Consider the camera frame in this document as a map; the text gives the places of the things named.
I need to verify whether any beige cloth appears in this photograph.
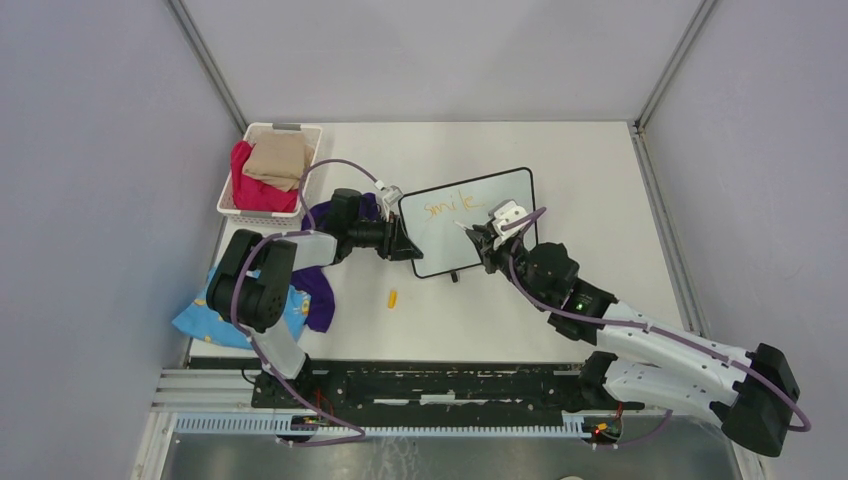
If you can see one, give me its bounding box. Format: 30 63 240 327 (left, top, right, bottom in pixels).
242 132 315 192

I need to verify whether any red cloth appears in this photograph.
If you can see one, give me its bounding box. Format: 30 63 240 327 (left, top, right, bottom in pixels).
230 141 297 213

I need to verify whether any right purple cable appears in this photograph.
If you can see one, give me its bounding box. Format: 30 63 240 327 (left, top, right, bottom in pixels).
498 206 814 450

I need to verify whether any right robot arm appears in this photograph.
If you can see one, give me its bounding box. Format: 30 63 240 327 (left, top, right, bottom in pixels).
464 223 811 458

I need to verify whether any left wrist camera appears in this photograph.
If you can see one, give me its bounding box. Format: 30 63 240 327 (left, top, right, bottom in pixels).
376 185 404 219

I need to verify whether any black framed whiteboard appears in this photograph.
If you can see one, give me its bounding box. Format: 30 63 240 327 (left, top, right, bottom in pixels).
398 167 536 279

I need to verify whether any blue patterned cloth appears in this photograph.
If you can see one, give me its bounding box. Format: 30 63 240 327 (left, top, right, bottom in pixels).
172 268 311 351

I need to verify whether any white plastic basket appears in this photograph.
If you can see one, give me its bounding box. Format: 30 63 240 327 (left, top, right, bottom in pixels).
217 122 323 228

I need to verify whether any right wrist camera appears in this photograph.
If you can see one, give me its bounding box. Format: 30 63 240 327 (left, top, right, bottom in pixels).
489 200 530 250

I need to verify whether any white cable duct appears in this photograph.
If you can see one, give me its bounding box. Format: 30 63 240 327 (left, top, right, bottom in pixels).
173 413 591 440

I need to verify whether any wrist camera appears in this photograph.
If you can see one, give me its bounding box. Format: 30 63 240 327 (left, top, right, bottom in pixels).
489 200 530 250
376 185 404 219

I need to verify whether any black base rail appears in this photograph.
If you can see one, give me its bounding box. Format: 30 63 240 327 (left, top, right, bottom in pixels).
249 359 644 428

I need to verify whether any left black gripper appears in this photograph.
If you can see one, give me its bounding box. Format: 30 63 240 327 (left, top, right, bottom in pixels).
349 211 423 263

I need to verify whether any purple cloth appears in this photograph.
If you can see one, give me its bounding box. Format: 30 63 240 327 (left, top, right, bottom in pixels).
291 193 380 333

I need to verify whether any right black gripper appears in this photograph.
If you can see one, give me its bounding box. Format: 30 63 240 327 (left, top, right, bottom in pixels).
466 224 548 310

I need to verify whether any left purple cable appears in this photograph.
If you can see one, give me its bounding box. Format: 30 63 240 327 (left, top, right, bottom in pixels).
228 158 384 448

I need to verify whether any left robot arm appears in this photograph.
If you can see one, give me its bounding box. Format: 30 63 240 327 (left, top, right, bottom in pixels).
206 188 424 408

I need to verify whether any purple cable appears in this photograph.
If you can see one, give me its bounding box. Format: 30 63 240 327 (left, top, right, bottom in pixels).
228 158 384 448
498 206 814 450

